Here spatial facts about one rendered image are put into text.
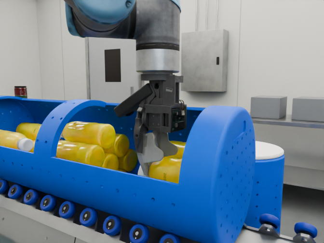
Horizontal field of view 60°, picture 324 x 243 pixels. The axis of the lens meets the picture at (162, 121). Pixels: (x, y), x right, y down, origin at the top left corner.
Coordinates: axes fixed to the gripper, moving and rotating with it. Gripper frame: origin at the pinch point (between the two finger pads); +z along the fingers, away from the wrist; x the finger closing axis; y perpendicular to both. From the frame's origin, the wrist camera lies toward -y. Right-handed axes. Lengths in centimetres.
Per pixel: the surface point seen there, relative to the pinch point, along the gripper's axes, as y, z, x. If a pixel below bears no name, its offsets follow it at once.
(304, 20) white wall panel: -2, -95, 328
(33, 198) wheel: -35.0, 13.4, -5.3
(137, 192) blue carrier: 3.2, 2.5, -8.7
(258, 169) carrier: 14.1, 9.7, 44.1
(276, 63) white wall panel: -30, -47, 329
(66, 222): -21.8, 16.7, -5.2
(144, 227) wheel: 1.6, 12.0, -4.3
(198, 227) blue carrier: 15.3, 6.6, -7.5
